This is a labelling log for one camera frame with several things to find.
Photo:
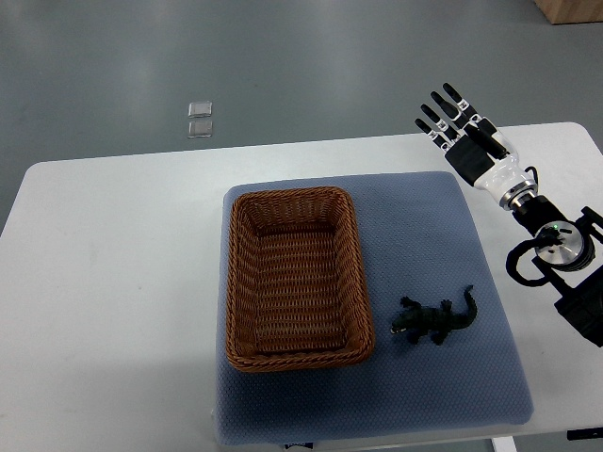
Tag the wooden furniture corner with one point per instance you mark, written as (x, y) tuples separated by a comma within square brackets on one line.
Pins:
[(571, 11)]

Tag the brown wicker basket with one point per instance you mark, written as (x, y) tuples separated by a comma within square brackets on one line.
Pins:
[(296, 290)]

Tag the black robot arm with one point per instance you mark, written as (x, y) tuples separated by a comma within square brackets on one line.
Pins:
[(559, 245)]

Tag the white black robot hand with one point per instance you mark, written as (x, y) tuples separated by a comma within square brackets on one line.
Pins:
[(477, 150)]

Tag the black table bracket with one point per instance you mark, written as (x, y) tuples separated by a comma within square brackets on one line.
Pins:
[(584, 434)]

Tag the dark toy crocodile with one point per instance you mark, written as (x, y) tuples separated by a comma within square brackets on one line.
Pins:
[(418, 320)]

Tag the blue grey cushion mat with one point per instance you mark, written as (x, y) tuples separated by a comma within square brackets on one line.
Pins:
[(418, 240)]

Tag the upper floor socket plate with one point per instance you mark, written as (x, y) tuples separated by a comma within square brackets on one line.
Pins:
[(200, 109)]

